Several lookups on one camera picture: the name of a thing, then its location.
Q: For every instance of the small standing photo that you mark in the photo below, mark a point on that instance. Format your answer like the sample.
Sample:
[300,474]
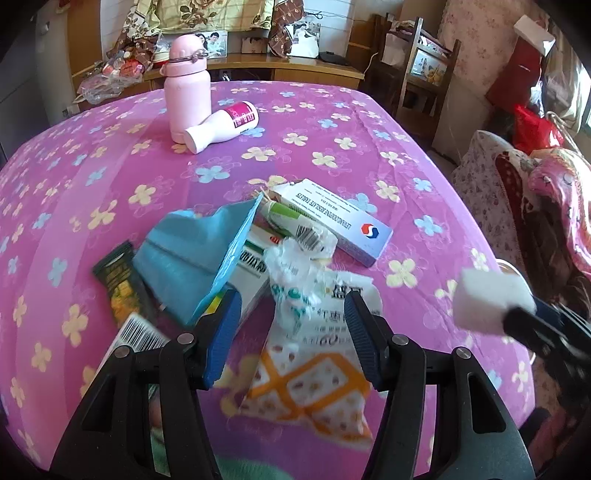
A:
[304,31]

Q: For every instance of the framed couple photo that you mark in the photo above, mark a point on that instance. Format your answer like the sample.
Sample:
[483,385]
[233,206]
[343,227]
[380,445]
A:
[214,44]

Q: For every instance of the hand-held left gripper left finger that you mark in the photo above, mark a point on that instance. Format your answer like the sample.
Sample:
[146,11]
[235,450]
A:
[225,332]

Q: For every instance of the pink water bottle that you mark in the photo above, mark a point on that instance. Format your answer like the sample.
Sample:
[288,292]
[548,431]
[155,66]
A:
[187,97]

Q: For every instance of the white barcode packet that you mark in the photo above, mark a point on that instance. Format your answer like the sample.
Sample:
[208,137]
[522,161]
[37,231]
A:
[138,334]

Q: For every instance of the white orange patterned bag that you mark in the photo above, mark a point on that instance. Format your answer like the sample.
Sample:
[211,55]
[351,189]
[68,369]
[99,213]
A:
[304,378]

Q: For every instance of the white blue medicine box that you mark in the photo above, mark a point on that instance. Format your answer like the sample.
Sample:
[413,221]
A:
[332,217]

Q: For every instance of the wooden sideboard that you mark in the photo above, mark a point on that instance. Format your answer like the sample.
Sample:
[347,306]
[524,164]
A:
[295,71]

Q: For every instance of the grey cabinet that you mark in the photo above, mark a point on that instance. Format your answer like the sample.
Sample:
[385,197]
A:
[27,69]

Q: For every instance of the white foam cube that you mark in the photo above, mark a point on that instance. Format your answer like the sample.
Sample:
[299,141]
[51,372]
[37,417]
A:
[489,295]

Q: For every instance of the red hanging cloth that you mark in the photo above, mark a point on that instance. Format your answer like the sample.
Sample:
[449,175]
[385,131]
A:
[515,74]

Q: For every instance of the red plastic bag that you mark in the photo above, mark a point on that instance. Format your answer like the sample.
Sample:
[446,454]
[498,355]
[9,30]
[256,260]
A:
[538,129]

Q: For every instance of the clear plastic wrap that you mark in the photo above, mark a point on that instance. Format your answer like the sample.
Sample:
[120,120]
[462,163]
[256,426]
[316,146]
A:
[288,263]

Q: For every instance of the pink satin quilt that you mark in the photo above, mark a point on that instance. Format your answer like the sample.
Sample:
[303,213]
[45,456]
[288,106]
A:
[563,184]

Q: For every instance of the toothpick pack green label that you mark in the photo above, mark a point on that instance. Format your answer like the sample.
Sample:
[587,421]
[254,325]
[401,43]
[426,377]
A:
[286,217]

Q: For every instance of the floral quilt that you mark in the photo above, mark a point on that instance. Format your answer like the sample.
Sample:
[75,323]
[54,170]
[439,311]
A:
[485,184]

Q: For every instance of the yellow floral hanging cloth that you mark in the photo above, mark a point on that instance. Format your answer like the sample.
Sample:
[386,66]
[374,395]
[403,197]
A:
[207,14]

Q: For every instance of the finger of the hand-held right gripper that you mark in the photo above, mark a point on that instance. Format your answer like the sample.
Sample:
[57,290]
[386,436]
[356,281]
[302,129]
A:
[554,310]
[545,339]

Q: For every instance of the green white medicine box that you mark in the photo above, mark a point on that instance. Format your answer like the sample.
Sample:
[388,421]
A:
[253,274]

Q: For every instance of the dark wooden chair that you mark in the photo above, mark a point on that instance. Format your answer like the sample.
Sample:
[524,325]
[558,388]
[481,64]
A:
[411,69]

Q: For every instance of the blue face mask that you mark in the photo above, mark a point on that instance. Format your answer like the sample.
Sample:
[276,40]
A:
[184,267]

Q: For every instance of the white bottle magenta label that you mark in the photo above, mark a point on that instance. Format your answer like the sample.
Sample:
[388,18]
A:
[217,130]

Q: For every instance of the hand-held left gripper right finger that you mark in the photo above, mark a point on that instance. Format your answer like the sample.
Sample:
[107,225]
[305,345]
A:
[362,341]

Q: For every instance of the dark snack sachet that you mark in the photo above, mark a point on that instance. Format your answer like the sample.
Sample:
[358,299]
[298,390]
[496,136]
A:
[122,286]

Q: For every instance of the pile of plastic bags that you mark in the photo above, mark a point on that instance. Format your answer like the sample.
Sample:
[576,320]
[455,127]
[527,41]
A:
[115,74]

